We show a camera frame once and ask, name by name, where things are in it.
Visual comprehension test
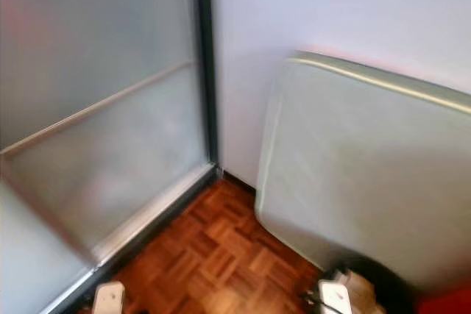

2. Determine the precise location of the frosted glass sliding door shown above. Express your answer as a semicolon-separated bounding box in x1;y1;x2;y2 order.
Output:
0;0;220;314

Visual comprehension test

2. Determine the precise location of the quilted pale green mattress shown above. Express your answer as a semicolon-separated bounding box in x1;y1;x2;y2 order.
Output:
255;51;471;296

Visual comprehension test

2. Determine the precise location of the crumpled paper rubbish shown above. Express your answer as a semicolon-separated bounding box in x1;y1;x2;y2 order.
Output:
339;270;378;309

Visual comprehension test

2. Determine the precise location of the black round waste bin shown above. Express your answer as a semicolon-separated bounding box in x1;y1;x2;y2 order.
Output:
327;255;417;314

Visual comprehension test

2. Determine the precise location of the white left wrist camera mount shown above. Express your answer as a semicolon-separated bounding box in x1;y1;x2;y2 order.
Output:
93;281;126;314

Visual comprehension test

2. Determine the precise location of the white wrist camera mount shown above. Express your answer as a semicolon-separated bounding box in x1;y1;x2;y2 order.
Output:
318;279;353;314
93;281;126;314

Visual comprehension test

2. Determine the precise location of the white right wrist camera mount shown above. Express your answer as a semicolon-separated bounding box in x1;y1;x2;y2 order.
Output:
318;279;353;314

